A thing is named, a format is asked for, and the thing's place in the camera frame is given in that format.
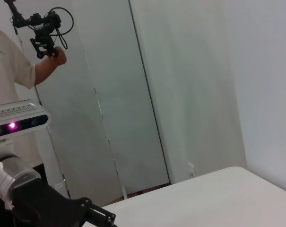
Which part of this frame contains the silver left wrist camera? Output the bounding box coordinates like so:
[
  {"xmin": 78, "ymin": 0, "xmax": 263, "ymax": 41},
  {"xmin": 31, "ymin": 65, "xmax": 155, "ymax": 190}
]
[{"xmin": 0, "ymin": 99, "xmax": 51, "ymax": 138}]

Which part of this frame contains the frosted glass partition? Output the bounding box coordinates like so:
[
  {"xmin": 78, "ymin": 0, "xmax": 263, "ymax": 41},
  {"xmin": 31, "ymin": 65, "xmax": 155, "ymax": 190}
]
[{"xmin": 35, "ymin": 0, "xmax": 171, "ymax": 206}]

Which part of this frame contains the white box green light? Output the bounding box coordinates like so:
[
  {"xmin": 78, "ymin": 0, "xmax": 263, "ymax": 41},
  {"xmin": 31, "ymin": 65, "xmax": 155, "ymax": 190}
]
[{"xmin": 53, "ymin": 177, "xmax": 69, "ymax": 190}]

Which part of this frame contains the white wall socket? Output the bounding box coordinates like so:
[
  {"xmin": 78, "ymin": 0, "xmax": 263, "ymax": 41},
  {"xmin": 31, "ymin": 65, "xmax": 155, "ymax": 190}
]
[{"xmin": 187, "ymin": 162, "xmax": 197, "ymax": 179}]

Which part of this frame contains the black handheld camera rig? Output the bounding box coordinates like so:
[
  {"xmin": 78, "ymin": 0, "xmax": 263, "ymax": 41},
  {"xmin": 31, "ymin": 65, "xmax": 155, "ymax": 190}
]
[{"xmin": 3, "ymin": 0, "xmax": 75, "ymax": 60}]

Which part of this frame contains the person in beige shirt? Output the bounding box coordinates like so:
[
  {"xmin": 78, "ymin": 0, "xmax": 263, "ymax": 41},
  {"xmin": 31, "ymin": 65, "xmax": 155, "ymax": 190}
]
[{"xmin": 0, "ymin": 27, "xmax": 43, "ymax": 166}]

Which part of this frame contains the person's bare forearm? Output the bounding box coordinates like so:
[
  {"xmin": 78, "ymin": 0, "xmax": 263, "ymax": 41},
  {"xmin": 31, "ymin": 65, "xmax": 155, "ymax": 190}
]
[{"xmin": 34, "ymin": 55, "xmax": 60, "ymax": 87}]

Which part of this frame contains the person's hand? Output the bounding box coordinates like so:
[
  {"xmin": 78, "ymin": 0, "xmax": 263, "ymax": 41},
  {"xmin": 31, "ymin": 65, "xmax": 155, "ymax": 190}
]
[{"xmin": 53, "ymin": 46, "xmax": 68, "ymax": 66}]

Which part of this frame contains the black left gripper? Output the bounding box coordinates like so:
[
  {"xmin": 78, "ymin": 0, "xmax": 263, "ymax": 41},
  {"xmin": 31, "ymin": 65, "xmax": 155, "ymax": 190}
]
[{"xmin": 0, "ymin": 181, "xmax": 117, "ymax": 227}]

